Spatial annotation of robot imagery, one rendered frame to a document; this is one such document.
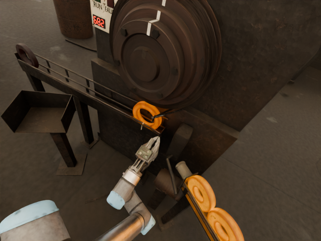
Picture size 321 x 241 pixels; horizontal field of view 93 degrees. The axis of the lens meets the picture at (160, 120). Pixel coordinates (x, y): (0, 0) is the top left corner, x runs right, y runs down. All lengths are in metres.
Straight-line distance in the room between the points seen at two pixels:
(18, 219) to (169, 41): 0.60
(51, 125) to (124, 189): 0.60
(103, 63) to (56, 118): 0.44
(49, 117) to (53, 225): 0.73
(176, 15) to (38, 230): 0.67
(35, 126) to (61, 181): 0.60
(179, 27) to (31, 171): 1.53
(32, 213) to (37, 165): 1.17
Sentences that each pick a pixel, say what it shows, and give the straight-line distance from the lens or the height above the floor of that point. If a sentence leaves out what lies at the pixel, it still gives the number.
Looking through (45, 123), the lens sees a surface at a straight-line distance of 1.12.
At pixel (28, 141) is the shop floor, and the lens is 1.86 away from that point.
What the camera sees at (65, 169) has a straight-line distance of 1.59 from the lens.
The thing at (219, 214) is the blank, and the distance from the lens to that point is 0.73.
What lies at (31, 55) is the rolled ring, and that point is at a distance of 1.55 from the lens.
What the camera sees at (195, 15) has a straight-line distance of 0.56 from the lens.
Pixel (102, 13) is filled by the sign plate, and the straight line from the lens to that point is 0.96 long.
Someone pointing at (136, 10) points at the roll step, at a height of 1.26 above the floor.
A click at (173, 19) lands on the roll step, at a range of 0.55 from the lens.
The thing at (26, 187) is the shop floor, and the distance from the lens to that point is 1.63.
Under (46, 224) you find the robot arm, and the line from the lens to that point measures 0.53.
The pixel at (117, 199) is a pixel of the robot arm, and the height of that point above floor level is 0.71.
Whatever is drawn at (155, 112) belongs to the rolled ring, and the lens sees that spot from 0.82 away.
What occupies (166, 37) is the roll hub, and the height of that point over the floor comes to 1.24.
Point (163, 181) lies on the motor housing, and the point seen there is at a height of 0.52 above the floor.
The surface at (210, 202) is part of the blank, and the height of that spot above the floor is 0.76.
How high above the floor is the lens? 1.39
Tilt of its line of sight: 46 degrees down
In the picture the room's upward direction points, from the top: 18 degrees clockwise
